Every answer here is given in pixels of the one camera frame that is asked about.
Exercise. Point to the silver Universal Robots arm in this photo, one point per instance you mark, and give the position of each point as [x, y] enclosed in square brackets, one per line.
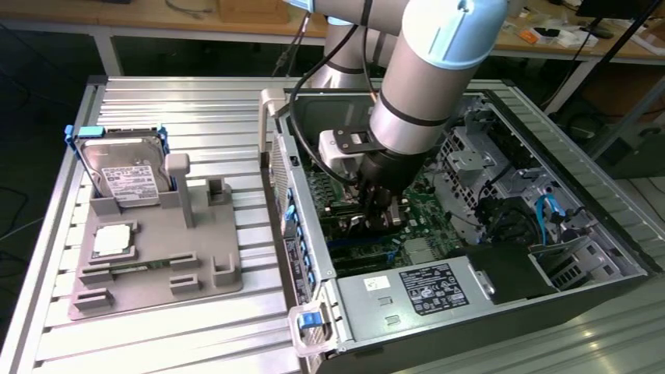
[426, 78]

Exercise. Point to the black monitor with stand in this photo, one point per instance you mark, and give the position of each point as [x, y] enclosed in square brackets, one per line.
[598, 29]

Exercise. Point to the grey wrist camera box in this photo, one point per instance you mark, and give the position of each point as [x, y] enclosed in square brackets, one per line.
[338, 156]

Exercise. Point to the silver CPU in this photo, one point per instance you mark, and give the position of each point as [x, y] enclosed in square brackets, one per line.
[111, 241]

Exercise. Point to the grey plastic parts rack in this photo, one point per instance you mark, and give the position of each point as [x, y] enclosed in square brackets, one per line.
[156, 284]

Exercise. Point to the hard disk in blue carrier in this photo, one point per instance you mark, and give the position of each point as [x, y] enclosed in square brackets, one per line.
[124, 171]

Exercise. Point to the grey power supply unit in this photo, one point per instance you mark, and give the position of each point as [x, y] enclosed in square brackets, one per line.
[374, 308]

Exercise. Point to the black graphics card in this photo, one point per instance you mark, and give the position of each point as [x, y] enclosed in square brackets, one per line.
[343, 226]

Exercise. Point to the black slanted pole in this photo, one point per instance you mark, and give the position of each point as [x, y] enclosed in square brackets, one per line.
[624, 37]

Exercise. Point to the green motherboard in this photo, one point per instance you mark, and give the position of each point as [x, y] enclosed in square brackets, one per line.
[431, 210]

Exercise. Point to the wooden workbench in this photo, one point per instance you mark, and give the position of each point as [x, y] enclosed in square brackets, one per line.
[156, 21]
[540, 50]

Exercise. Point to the open black PC case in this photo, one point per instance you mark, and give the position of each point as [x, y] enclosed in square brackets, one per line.
[572, 319]

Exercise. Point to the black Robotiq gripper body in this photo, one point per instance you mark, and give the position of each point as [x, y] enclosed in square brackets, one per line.
[390, 167]

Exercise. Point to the metal disk bay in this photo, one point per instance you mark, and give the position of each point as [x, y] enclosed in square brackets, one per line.
[468, 163]

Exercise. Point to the green RAM stick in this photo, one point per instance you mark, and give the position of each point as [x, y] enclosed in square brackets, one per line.
[140, 267]

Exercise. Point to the silver chipset heatsink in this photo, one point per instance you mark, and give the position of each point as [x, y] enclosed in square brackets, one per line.
[422, 250]

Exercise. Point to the small orange box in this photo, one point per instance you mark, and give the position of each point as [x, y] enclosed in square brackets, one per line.
[530, 36]

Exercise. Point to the black expansion slot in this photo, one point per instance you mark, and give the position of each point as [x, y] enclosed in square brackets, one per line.
[364, 262]

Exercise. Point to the black plastic air shroud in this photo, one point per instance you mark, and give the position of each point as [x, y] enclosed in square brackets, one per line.
[504, 272]

